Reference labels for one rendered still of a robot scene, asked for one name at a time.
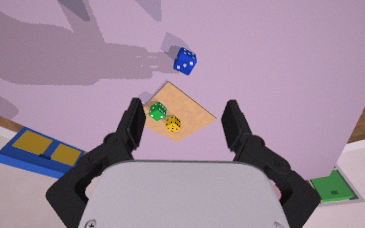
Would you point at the yellow die with black pips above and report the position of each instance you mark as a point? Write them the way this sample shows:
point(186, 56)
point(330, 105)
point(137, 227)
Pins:
point(173, 124)

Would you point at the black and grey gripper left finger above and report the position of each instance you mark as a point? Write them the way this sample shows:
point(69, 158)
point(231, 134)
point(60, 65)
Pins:
point(67, 195)

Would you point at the tan mat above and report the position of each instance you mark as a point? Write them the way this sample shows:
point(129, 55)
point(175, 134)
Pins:
point(192, 115)

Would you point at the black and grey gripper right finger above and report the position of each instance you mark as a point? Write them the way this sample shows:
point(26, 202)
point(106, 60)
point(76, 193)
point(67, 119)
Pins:
point(298, 198)

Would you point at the blue die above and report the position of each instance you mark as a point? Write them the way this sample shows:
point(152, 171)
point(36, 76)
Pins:
point(185, 61)

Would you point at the green die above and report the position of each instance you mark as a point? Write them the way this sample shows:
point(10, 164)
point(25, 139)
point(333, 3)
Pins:
point(157, 111)

